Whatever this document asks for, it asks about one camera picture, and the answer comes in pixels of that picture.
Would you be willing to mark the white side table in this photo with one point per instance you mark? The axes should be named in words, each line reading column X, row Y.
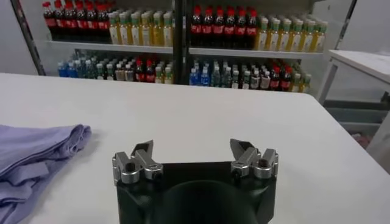
column 362, row 62

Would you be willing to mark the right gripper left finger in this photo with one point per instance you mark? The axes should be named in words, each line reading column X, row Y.
column 146, row 161

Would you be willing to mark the grey plastic crate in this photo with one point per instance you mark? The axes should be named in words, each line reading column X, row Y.
column 353, row 117

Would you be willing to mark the beverage cooler with beige-label bottles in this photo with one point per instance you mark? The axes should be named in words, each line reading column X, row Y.
column 250, row 53

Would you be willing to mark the red cloth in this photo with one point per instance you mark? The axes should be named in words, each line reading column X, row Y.
column 362, row 140

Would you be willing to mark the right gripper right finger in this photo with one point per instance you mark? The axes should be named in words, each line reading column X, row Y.
column 246, row 158

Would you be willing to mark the purple t-shirt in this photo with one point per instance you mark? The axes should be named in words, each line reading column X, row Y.
column 27, row 158

